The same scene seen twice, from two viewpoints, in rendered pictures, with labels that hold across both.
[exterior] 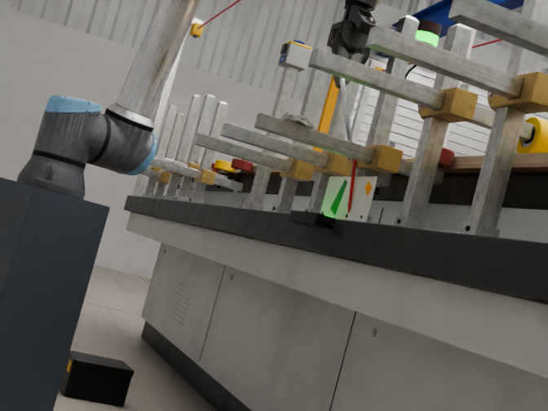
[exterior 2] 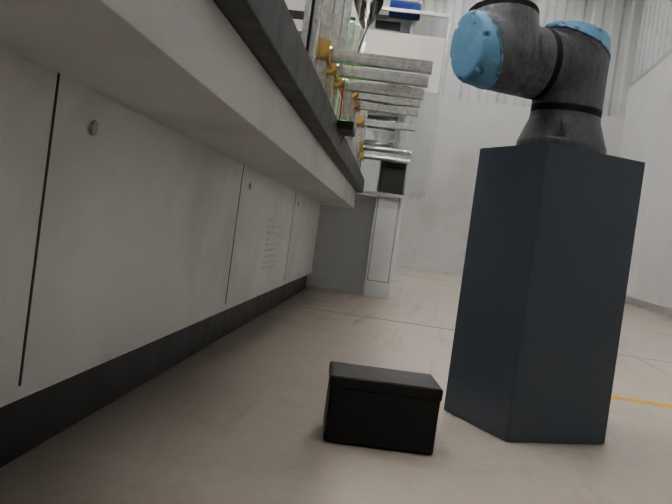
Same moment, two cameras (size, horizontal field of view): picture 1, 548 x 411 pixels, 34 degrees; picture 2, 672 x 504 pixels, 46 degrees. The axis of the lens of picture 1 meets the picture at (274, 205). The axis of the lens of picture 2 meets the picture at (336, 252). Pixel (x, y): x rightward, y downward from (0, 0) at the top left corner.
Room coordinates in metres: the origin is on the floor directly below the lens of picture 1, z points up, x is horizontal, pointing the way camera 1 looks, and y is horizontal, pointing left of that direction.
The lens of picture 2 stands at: (4.28, 0.85, 0.37)
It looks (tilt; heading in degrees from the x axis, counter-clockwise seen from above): 1 degrees down; 202
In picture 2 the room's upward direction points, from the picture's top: 8 degrees clockwise
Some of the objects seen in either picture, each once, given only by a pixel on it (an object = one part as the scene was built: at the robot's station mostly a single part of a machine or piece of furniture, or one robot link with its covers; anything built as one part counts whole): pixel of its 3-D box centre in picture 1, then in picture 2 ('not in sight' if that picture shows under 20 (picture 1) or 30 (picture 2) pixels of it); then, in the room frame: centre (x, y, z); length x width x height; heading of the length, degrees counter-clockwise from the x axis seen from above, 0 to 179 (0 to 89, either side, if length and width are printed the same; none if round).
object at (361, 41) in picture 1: (352, 26); not in sight; (2.02, -0.07, 1.15); 0.09 x 0.08 x 0.12; 18
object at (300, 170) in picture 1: (295, 170); (322, 53); (2.38, -0.03, 0.83); 0.14 x 0.06 x 0.05; 18
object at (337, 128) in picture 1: (338, 129); (333, 36); (2.16, -0.10, 0.93); 0.04 x 0.04 x 0.48; 18
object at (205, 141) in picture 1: (273, 163); (349, 58); (2.34, 0.03, 0.83); 0.44 x 0.03 x 0.04; 108
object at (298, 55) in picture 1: (294, 57); not in sight; (2.65, 0.06, 1.18); 0.07 x 0.07 x 0.08; 18
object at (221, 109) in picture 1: (206, 162); not in sight; (3.35, 0.29, 0.87); 0.04 x 0.04 x 0.48; 18
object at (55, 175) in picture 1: (55, 174); (562, 132); (2.50, 0.62, 0.65); 0.19 x 0.19 x 0.10
